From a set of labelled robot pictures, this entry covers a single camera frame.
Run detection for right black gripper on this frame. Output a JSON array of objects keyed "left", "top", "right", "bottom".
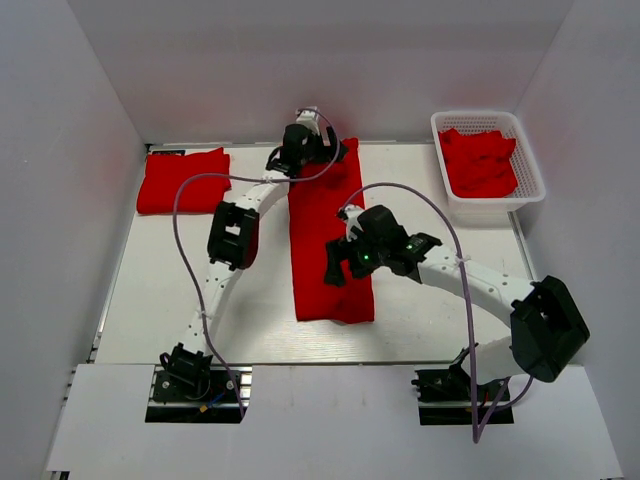
[{"left": 324, "top": 230, "right": 389, "bottom": 287}]

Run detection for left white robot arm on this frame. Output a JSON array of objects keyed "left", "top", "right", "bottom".
[{"left": 160, "top": 108, "right": 347, "bottom": 399}]

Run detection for folded red t shirt stack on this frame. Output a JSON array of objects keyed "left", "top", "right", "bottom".
[{"left": 136, "top": 148, "right": 231, "bottom": 215}]

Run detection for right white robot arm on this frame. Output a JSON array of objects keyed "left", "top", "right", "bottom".
[{"left": 324, "top": 205, "right": 590, "bottom": 399}]

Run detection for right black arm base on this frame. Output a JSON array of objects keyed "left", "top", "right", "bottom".
[{"left": 411, "top": 369, "right": 514, "bottom": 426}]

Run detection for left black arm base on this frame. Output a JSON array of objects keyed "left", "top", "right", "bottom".
[{"left": 145, "top": 368, "right": 242, "bottom": 425}]

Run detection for white plastic basket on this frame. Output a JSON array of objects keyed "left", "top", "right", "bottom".
[{"left": 431, "top": 110, "right": 546, "bottom": 215}]

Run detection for red t shirts in basket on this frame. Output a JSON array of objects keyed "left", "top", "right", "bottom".
[{"left": 438, "top": 128, "right": 518, "bottom": 198}]

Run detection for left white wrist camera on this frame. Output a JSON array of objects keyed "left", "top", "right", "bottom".
[{"left": 295, "top": 106, "right": 321, "bottom": 135}]

